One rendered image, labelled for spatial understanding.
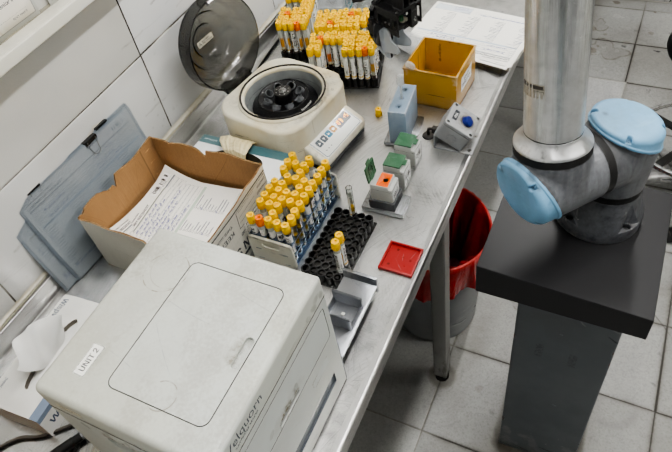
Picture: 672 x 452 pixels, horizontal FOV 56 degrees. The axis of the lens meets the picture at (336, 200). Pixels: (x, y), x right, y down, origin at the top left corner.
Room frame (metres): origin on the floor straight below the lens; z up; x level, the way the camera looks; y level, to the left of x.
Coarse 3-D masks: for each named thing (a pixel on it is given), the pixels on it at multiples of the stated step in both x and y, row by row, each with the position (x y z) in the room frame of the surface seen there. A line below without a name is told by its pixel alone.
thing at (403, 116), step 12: (408, 84) 1.12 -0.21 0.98; (396, 96) 1.09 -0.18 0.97; (408, 96) 1.08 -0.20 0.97; (396, 108) 1.05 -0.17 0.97; (408, 108) 1.05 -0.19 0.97; (396, 120) 1.04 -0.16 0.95; (408, 120) 1.05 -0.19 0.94; (420, 120) 1.10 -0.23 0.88; (396, 132) 1.04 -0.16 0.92; (408, 132) 1.04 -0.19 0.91
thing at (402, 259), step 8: (392, 248) 0.76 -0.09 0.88; (400, 248) 0.75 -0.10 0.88; (408, 248) 0.75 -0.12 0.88; (416, 248) 0.74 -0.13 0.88; (384, 256) 0.74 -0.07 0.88; (392, 256) 0.74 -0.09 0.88; (400, 256) 0.73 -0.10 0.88; (408, 256) 0.73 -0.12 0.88; (416, 256) 0.72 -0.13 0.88; (384, 264) 0.72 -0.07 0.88; (392, 264) 0.72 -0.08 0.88; (400, 264) 0.71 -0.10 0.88; (408, 264) 0.71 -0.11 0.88; (416, 264) 0.70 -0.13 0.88; (392, 272) 0.70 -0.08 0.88; (400, 272) 0.69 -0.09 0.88; (408, 272) 0.69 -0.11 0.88
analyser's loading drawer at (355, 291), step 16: (352, 272) 0.67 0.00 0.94; (352, 288) 0.65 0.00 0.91; (368, 288) 0.65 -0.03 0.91; (336, 304) 0.63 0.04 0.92; (352, 304) 0.62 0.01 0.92; (368, 304) 0.62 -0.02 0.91; (336, 320) 0.58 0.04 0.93; (352, 320) 0.59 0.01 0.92; (336, 336) 0.56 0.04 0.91; (352, 336) 0.56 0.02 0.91
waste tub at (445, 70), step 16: (416, 48) 1.25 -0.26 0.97; (432, 48) 1.28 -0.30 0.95; (448, 48) 1.26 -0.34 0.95; (464, 48) 1.23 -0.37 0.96; (416, 64) 1.25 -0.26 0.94; (432, 64) 1.28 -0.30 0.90; (448, 64) 1.26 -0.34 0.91; (464, 64) 1.16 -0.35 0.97; (416, 80) 1.17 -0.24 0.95; (432, 80) 1.15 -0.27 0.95; (448, 80) 1.13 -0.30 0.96; (464, 80) 1.16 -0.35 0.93; (432, 96) 1.15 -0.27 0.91; (448, 96) 1.13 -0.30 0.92; (464, 96) 1.16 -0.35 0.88
